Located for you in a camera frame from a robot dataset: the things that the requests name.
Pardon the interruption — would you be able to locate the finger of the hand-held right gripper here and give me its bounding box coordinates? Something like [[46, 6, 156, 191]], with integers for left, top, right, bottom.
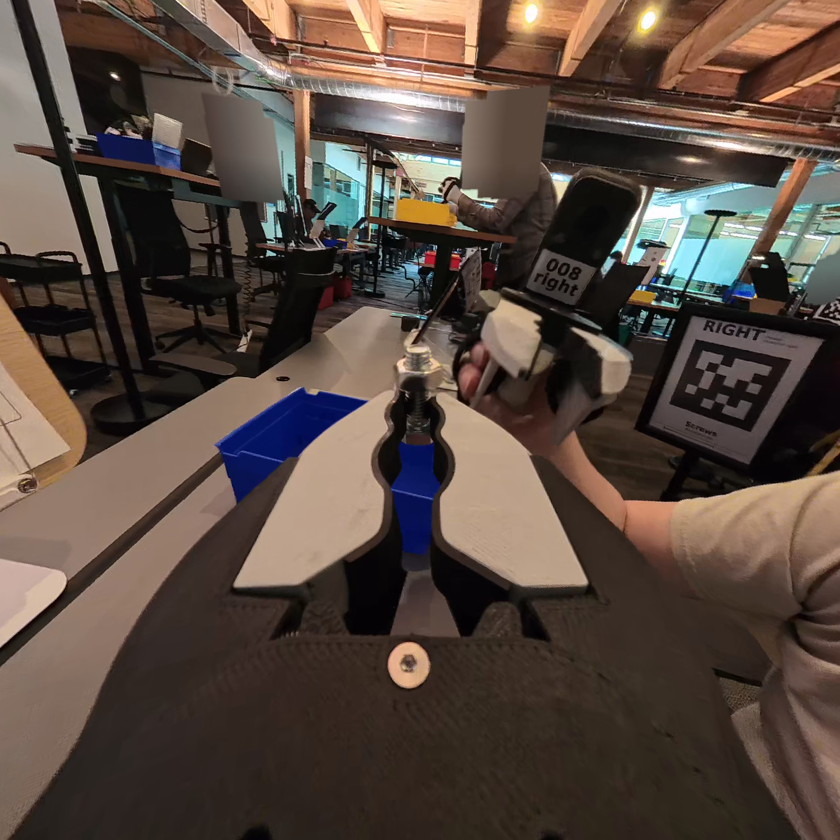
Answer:
[[553, 327, 635, 446], [481, 302, 560, 404]]

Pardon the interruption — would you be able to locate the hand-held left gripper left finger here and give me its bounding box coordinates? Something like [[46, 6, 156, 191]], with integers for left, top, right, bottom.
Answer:
[[233, 391, 399, 589]]

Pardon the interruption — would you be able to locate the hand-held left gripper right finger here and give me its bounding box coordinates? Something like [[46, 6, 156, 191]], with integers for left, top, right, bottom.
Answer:
[[430, 392, 590, 589]]

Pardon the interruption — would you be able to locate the steel hex nut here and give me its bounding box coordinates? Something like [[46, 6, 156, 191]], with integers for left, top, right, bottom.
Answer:
[[392, 364, 448, 396]]

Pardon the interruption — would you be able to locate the steel bolt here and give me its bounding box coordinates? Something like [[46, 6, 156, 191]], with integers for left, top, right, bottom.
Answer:
[[403, 346, 435, 448]]

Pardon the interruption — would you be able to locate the person's right hand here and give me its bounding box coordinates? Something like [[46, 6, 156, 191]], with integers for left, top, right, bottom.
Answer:
[[456, 343, 581, 462]]

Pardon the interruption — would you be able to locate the framed black-white marker sign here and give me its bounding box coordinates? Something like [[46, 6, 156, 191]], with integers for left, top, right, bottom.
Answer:
[[635, 303, 840, 468]]

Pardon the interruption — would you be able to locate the wooden-top work table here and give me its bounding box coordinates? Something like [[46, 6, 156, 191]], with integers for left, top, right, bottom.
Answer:
[[366, 215, 518, 309]]

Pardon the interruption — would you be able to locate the black floor lamp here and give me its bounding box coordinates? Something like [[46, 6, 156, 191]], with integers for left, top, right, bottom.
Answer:
[[701, 209, 739, 309]]

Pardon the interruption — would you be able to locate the black wheeled sign stand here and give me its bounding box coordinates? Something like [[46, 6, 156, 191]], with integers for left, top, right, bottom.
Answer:
[[659, 446, 723, 503]]

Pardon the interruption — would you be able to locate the yellow plastic bin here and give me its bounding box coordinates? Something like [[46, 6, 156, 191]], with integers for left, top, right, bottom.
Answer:
[[395, 197, 459, 228]]

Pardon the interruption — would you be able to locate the black office chair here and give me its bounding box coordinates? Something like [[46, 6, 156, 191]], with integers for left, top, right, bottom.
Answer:
[[118, 184, 245, 355], [150, 246, 337, 411]]

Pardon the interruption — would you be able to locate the instruction sheet on stand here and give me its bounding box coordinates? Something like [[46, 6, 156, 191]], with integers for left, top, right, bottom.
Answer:
[[0, 289, 88, 473]]

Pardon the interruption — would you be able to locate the black utility cart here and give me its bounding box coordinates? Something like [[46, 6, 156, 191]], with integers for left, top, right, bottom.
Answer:
[[0, 241, 112, 395]]

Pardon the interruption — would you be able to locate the tall wooden-top desk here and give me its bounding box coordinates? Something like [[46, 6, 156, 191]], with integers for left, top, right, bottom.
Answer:
[[14, 143, 247, 368]]

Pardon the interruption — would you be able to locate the black pole with round base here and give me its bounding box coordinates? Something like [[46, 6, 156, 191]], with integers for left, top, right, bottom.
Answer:
[[12, 0, 181, 437]]

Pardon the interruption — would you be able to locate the silver flexible duct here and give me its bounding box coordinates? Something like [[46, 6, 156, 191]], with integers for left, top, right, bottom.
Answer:
[[213, 42, 555, 112]]

